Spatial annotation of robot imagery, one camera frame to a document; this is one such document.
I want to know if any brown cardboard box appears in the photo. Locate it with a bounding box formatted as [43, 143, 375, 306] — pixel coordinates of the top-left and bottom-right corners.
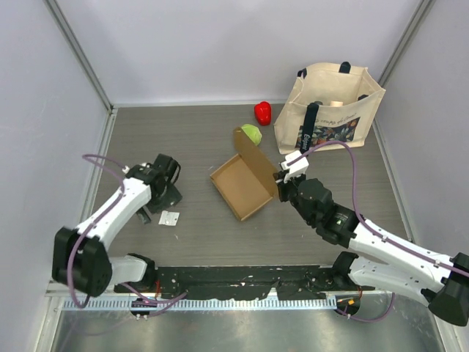
[210, 128, 278, 221]

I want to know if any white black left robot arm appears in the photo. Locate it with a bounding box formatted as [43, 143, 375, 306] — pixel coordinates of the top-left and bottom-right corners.
[51, 154, 182, 298]

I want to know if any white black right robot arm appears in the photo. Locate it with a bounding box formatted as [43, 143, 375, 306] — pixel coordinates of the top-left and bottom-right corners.
[273, 172, 468, 326]

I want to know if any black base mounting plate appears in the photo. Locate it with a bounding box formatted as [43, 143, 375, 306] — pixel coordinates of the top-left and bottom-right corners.
[110, 265, 374, 301]

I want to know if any green cabbage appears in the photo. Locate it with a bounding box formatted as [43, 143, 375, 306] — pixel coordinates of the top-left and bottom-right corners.
[241, 124, 262, 146]

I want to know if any beige canvas tote bag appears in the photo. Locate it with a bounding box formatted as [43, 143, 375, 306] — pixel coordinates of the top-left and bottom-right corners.
[274, 62, 385, 155]

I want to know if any red bell pepper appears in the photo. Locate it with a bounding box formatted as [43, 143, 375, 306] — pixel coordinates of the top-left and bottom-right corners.
[254, 101, 272, 126]

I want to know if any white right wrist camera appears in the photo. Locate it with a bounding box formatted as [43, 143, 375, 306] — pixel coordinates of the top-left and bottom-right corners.
[280, 150, 309, 183]

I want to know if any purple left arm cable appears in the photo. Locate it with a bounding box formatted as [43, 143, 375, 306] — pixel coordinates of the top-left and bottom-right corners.
[67, 153, 190, 337]

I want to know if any white slotted cable duct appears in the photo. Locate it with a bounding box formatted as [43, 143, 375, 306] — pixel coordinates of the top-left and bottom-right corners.
[85, 295, 337, 312]

